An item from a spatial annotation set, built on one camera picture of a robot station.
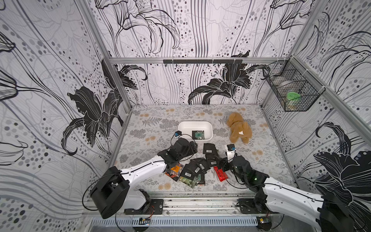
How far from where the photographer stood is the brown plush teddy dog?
0.90 metres

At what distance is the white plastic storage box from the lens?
3.29 feet

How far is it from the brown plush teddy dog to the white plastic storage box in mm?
143
